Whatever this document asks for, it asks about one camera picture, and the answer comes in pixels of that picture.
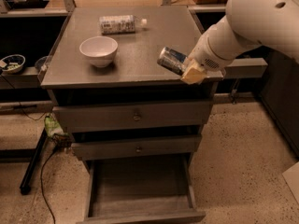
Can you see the green snack bag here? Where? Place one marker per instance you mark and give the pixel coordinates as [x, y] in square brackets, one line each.
[55, 132]

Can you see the grey wooden drawer cabinet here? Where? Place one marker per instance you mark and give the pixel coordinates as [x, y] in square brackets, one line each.
[134, 77]

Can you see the white ceramic bowl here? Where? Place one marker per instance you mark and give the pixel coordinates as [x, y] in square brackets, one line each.
[99, 51]

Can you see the grey middle drawer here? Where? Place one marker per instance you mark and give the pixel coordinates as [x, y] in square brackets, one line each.
[136, 147]

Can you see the silver blue redbull can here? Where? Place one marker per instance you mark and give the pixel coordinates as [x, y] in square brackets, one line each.
[172, 60]

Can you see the grey top drawer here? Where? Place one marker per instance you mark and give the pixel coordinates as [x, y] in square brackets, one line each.
[107, 117]

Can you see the clear plastic cup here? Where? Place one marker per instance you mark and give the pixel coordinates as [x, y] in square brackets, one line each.
[43, 63]

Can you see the grey left side shelf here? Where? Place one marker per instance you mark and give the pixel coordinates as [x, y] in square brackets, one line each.
[25, 79]

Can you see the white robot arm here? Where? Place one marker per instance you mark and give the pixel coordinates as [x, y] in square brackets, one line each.
[247, 25]

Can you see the black metal table leg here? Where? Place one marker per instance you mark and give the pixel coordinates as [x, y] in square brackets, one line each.
[25, 184]

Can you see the blue patterned small bowl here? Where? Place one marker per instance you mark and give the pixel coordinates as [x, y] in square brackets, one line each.
[12, 64]

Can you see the grey open bottom drawer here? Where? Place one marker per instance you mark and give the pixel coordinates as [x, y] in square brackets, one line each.
[141, 190]

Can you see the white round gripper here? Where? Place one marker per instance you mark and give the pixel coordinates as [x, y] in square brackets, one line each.
[204, 54]

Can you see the clear labelled plastic bottle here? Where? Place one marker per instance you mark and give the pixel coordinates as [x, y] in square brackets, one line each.
[123, 24]

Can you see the grey side shelf beam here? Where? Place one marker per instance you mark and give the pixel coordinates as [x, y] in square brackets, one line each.
[244, 68]

